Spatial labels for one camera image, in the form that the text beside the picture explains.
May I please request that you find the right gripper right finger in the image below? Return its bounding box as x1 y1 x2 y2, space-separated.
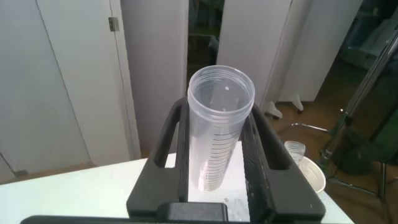
240 103 326 223

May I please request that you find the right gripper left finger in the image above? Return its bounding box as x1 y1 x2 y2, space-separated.
126 96 191 219

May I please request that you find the test tube with red pigment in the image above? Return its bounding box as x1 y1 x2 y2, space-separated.
284 140 307 168

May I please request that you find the test tube pale yellow pigment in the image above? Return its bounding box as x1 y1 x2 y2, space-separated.
187 65 256 192

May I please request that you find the white paper cup blue sleeve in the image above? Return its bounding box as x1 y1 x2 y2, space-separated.
297 156 327 194

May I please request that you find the white screen foot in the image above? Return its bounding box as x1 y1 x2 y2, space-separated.
263 93 305 121

